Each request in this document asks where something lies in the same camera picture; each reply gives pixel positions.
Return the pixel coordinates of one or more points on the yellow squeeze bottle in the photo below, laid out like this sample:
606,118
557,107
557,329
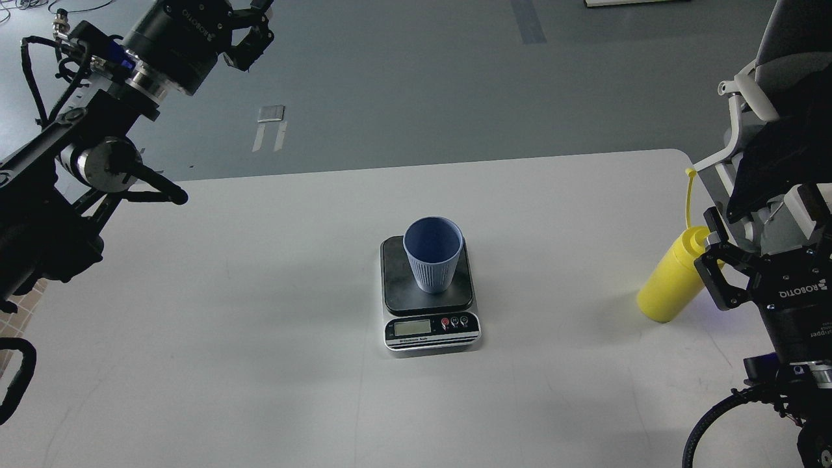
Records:
675,282

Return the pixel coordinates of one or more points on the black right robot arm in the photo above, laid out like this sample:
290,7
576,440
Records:
796,391

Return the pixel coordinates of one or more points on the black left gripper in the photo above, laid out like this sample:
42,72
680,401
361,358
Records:
184,39

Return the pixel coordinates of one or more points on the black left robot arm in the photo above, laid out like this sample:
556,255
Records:
135,97

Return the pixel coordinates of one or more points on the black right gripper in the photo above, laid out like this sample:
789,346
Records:
791,290

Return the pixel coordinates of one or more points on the silver digital kitchen scale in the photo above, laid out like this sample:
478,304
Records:
416,322

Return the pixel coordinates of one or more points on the beige checkered cloth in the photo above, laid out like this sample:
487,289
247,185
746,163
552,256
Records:
15,324

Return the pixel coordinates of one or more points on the blue ribbed cup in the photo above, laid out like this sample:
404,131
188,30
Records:
433,246

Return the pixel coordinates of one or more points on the grey office chair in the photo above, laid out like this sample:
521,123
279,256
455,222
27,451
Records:
779,134

